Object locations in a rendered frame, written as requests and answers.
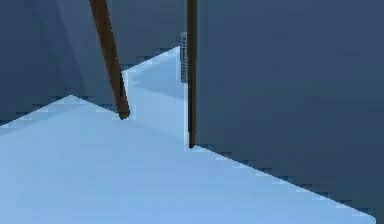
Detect grey ribbed object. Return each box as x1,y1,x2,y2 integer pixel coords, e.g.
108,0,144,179
179,31,189,84

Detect brown wooden door frame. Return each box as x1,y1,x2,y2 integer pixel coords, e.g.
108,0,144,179
88,0,198,149

